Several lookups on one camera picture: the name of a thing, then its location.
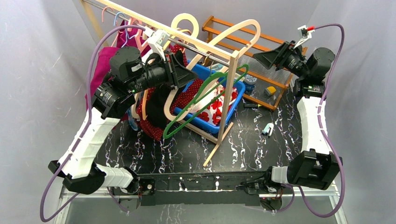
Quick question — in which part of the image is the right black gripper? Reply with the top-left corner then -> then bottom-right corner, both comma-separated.
252,41 -> 309,79

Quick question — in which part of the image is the green velvet hanger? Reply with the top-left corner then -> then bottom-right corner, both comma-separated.
162,63 -> 250,140

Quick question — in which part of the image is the white red poppy garment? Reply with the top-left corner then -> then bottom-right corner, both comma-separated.
190,84 -> 226,126

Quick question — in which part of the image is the red polka dot skirt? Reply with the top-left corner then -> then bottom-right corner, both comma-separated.
176,79 -> 204,109

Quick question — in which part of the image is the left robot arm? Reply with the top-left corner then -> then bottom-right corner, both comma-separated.
48,47 -> 198,195

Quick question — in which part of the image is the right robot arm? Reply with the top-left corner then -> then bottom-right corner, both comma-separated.
253,41 -> 340,193

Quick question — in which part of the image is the orange wooden shoe rack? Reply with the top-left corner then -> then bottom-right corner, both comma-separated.
202,16 -> 293,111

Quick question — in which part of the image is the black garment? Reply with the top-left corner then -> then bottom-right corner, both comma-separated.
145,84 -> 172,129

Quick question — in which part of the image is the yellow grey small object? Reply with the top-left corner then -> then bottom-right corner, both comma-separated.
264,86 -> 276,97

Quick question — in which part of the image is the blue plastic bin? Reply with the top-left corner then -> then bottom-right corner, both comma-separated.
174,64 -> 246,133

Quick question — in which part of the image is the black yellow marker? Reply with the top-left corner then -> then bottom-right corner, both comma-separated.
244,104 -> 261,109

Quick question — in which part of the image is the white plastic clip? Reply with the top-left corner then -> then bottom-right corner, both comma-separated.
262,123 -> 274,138

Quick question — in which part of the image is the magenta garment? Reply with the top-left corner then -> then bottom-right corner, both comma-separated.
90,28 -> 141,121

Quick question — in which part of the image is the wooden clothes rack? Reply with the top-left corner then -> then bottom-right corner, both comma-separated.
81,0 -> 240,167

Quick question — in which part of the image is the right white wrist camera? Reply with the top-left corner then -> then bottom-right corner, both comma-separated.
294,25 -> 315,48

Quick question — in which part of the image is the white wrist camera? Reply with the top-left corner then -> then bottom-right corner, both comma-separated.
142,29 -> 170,62
294,25 -> 315,48

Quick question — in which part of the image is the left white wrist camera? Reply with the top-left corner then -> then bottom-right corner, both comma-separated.
142,29 -> 170,62

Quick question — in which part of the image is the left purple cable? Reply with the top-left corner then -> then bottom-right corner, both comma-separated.
39,24 -> 146,223

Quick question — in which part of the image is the black base frame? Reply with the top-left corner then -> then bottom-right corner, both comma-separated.
108,168 -> 297,214

